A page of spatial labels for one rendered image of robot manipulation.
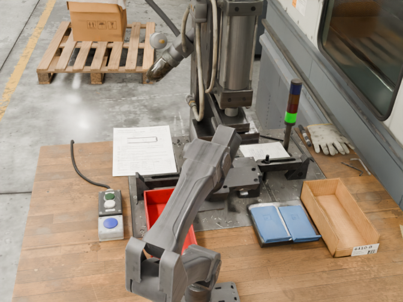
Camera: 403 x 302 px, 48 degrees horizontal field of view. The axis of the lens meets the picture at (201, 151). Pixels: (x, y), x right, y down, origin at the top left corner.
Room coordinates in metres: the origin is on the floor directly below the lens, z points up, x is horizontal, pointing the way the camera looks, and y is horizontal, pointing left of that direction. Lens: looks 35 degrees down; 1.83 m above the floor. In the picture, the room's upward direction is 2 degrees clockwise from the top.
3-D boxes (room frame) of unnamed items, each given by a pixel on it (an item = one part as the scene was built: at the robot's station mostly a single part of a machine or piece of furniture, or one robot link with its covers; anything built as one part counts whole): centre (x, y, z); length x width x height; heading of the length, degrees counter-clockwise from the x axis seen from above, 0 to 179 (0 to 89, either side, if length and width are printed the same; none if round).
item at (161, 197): (0.91, 0.08, 0.93); 0.25 x 0.12 x 0.06; 12
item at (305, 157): (1.19, -0.32, 0.95); 0.06 x 0.03 x 0.09; 102
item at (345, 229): (0.98, -0.40, 0.93); 0.25 x 0.13 x 0.08; 12
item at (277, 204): (0.96, -0.24, 0.91); 0.17 x 0.16 x 0.02; 102
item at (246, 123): (1.18, -0.05, 1.22); 0.26 x 0.18 x 0.30; 12
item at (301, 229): (0.95, -0.29, 0.93); 0.15 x 0.07 x 0.03; 11
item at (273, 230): (0.94, -0.20, 0.93); 0.15 x 0.07 x 0.03; 12
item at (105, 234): (0.91, 0.24, 0.90); 0.07 x 0.07 x 0.06; 12
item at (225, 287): (0.69, -0.01, 0.94); 0.20 x 0.07 x 0.08; 102
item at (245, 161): (1.11, -0.08, 0.98); 0.20 x 0.10 x 0.01; 102
